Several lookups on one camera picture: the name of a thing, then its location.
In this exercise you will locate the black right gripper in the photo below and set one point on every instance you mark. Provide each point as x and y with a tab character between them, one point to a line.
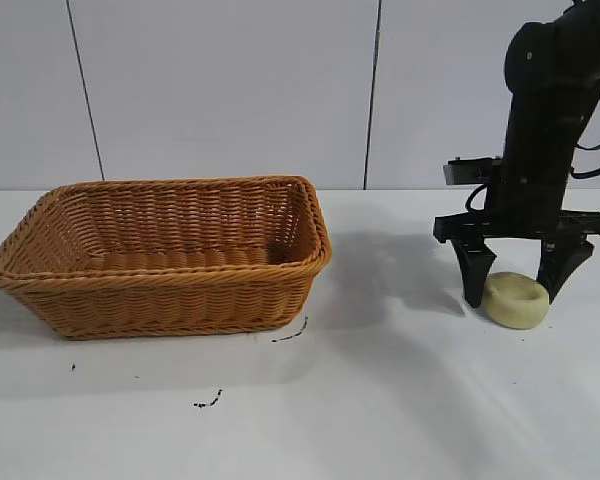
530	195

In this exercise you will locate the pale yellow round pastry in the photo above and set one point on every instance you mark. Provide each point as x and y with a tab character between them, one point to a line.
515	312

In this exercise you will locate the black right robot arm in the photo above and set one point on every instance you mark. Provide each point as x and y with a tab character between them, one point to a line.
550	75

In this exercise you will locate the brown woven wicker basket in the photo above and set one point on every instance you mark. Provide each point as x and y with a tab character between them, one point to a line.
180	300

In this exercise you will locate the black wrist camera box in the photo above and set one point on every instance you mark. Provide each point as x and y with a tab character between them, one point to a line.
472	171

